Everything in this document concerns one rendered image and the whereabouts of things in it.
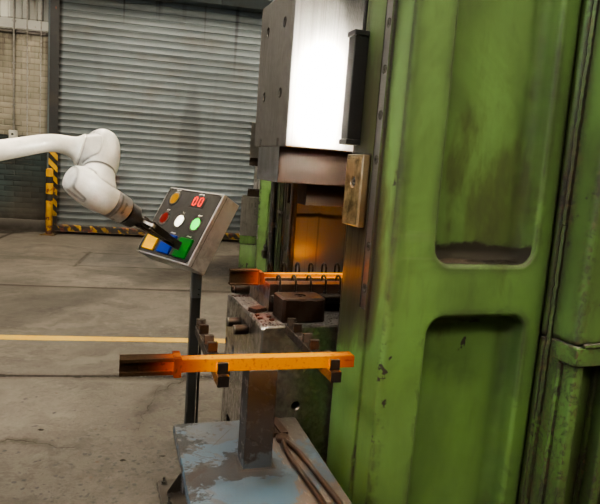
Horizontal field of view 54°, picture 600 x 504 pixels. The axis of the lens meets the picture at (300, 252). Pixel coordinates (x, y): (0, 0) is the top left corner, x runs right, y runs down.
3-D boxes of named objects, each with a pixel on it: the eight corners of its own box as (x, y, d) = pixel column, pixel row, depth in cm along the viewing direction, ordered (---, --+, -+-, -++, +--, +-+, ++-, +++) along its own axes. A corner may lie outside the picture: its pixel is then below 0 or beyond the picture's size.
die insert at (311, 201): (305, 205, 164) (306, 183, 164) (296, 203, 171) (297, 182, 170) (399, 209, 175) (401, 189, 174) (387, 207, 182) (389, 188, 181)
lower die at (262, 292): (268, 311, 162) (270, 281, 160) (249, 294, 180) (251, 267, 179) (401, 309, 176) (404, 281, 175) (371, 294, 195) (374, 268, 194)
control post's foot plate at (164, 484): (161, 512, 219) (162, 490, 218) (154, 481, 240) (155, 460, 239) (218, 504, 227) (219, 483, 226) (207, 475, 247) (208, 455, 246)
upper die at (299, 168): (276, 182, 157) (279, 146, 155) (256, 178, 175) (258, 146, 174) (413, 191, 171) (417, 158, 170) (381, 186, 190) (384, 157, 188)
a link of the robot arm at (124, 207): (110, 217, 177) (125, 226, 181) (125, 191, 179) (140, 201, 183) (96, 213, 183) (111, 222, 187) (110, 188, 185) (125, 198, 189)
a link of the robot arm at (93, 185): (120, 208, 176) (125, 176, 183) (76, 181, 165) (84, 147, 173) (96, 222, 181) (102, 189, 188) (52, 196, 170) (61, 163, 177)
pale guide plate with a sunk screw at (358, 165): (356, 227, 138) (363, 154, 135) (341, 223, 146) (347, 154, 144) (364, 227, 139) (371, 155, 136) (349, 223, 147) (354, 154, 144)
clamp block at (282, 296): (281, 323, 151) (283, 299, 150) (272, 315, 158) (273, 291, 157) (325, 322, 155) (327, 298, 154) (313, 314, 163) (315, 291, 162)
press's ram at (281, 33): (296, 146, 143) (309, -28, 137) (254, 146, 178) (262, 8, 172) (443, 158, 157) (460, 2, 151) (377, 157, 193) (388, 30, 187)
